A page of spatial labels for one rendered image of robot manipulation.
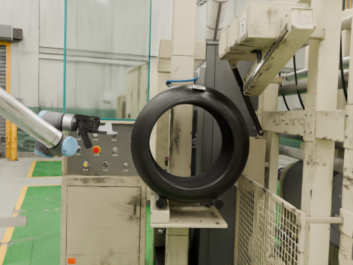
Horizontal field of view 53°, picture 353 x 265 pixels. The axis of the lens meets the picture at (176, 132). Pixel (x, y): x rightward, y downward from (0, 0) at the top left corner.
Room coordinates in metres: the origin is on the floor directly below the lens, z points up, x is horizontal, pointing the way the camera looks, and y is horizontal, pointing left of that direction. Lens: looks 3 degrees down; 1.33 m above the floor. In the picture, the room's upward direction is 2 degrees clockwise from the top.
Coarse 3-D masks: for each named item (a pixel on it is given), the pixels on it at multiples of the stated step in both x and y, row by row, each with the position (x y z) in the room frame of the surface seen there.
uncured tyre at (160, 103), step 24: (168, 96) 1.65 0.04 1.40; (192, 96) 1.65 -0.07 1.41; (216, 96) 1.67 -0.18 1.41; (144, 120) 1.64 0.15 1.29; (216, 120) 1.95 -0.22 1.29; (240, 120) 1.68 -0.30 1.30; (144, 144) 1.63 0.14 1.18; (240, 144) 1.67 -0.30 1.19; (144, 168) 1.64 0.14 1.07; (216, 168) 1.94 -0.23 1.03; (240, 168) 1.68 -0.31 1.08; (168, 192) 1.65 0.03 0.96; (192, 192) 1.65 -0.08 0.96; (216, 192) 1.67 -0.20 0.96
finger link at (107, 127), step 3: (108, 123) 1.72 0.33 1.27; (99, 126) 1.72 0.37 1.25; (102, 126) 1.72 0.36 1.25; (105, 126) 1.72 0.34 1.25; (108, 126) 1.72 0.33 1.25; (99, 129) 1.72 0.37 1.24; (102, 129) 1.72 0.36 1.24; (105, 129) 1.72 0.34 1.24; (108, 129) 1.72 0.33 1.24; (108, 132) 1.72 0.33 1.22; (111, 132) 1.72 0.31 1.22; (114, 132) 1.73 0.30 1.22; (117, 132) 1.74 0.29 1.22
